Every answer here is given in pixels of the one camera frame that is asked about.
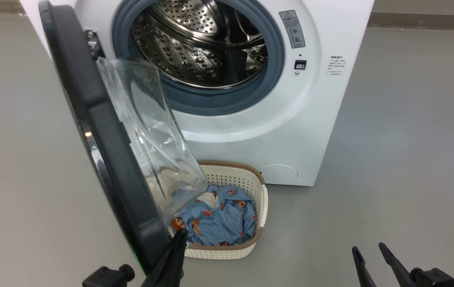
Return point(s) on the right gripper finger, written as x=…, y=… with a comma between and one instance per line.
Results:
x=398, y=269
x=362, y=267

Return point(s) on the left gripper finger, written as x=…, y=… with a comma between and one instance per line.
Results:
x=169, y=267

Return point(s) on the blue cartoon print garment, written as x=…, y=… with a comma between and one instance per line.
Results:
x=219, y=227

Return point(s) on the white garment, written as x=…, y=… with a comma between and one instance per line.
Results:
x=209, y=199

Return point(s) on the black washing machine door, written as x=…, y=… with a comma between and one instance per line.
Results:
x=91, y=119

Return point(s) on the white front-load washing machine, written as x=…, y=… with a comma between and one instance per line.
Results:
x=310, y=119

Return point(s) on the cream perforated laundry basket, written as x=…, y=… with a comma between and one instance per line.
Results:
x=251, y=187

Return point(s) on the grey warning label sticker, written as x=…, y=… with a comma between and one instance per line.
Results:
x=292, y=28

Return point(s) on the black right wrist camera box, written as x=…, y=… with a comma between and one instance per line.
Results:
x=434, y=278

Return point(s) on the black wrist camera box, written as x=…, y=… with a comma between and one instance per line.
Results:
x=105, y=277
x=434, y=278

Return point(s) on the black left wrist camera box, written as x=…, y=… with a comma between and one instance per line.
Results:
x=105, y=277

